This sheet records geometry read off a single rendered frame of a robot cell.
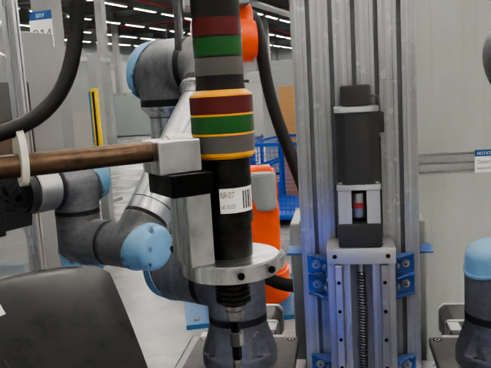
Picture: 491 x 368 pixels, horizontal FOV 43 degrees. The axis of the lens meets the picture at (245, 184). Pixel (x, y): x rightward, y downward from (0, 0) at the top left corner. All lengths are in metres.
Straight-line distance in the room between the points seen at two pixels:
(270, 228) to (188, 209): 3.99
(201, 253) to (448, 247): 1.98
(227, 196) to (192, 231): 0.03
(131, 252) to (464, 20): 1.61
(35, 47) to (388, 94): 4.04
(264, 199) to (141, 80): 3.13
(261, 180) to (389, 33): 3.07
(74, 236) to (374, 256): 0.58
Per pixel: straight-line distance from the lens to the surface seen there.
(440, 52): 2.28
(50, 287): 0.56
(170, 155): 0.40
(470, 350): 1.26
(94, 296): 0.57
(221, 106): 0.41
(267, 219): 4.38
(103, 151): 0.39
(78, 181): 1.06
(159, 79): 1.22
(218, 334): 1.24
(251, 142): 0.42
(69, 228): 1.08
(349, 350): 1.35
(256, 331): 1.24
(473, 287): 1.23
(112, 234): 1.01
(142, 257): 0.97
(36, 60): 5.09
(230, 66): 0.42
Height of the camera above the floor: 1.58
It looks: 9 degrees down
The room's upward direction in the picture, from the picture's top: 3 degrees counter-clockwise
